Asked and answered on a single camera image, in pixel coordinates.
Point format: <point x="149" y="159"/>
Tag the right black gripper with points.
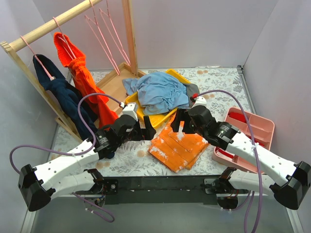
<point x="184" y="123"/>

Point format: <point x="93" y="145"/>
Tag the wooden clothes rack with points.
<point x="110" y="84"/>

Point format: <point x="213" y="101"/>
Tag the pink hanger with navy garment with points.
<point x="39" y="61"/>

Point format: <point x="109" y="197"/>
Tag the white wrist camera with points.
<point x="131" y="110"/>
<point x="198" y="100"/>

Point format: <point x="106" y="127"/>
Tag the empty pink hanger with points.
<point x="107" y="19"/>
<point x="94" y="26"/>

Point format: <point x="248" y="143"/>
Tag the orange tie-dye shorts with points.
<point x="177" y="151"/>

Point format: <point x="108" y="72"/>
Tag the navy blue garment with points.
<point x="67" y="96"/>

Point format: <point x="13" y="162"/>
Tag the pink hanger with orange garment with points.
<point x="68" y="49"/>

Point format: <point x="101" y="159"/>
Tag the empty pink hanger right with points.
<point x="107" y="19"/>

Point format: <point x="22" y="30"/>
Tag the red cloth front compartment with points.
<point x="222" y="153"/>

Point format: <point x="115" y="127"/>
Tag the pink compartment organizer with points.
<point x="263" y="130"/>

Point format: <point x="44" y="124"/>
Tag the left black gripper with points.
<point x="141" y="131"/>

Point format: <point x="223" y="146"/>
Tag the empty pink hanger left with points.
<point x="94" y="26"/>

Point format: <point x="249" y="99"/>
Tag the bright orange garment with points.
<point x="84" y="81"/>

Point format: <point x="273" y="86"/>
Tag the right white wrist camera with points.
<point x="198" y="100"/>

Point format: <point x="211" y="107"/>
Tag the grey shorts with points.
<point x="191" y="89"/>

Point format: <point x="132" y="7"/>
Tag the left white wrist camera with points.
<point x="131" y="110"/>

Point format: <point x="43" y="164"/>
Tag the yellow plastic tray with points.
<point x="157" y="120"/>

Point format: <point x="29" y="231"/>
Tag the light blue shorts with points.
<point x="158" y="92"/>

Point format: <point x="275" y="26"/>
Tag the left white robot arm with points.
<point x="40" y="184"/>

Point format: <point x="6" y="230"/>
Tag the floral patterned table mat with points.
<point x="133" y="158"/>

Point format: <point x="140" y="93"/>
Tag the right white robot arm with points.
<point x="286" y="181"/>

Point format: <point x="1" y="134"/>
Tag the red cloth in organizer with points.
<point x="237" y="116"/>

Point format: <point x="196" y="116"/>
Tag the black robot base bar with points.
<point x="205" y="189"/>

